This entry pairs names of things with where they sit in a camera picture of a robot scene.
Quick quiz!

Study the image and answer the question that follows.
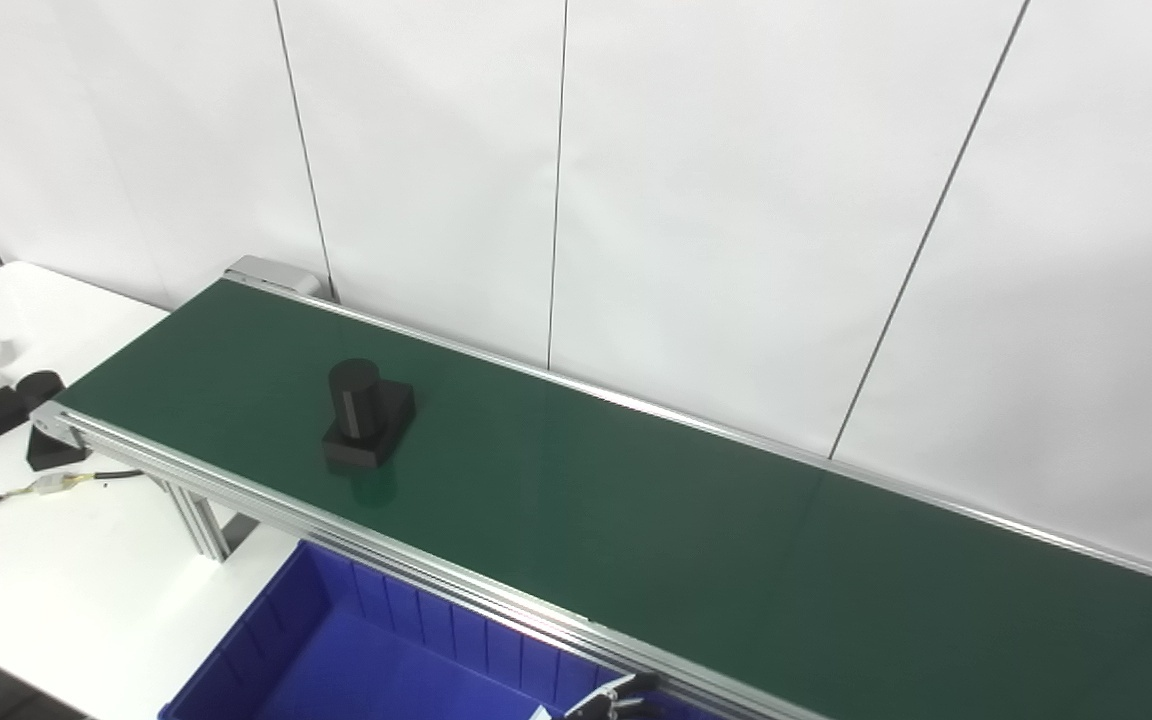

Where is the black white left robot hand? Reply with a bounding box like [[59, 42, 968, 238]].
[[564, 672, 673, 720]]

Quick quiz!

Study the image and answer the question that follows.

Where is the green conveyor belt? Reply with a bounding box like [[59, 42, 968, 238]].
[[30, 255, 1152, 720], [56, 279, 1152, 720]]

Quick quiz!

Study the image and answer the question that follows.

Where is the large blue plastic bin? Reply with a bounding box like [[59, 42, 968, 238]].
[[158, 540, 737, 720]]

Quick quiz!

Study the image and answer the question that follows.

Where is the aluminium conveyor leg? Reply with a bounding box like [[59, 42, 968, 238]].
[[163, 477, 233, 564]]

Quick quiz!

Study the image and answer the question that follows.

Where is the grey conveyor end cover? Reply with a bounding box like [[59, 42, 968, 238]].
[[225, 255, 323, 298]]

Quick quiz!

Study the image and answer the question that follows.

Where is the black block under conveyor end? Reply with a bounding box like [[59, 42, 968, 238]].
[[26, 424, 90, 474]]

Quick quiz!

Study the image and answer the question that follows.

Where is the small black cylinder part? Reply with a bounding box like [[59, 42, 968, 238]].
[[16, 369, 68, 414]]

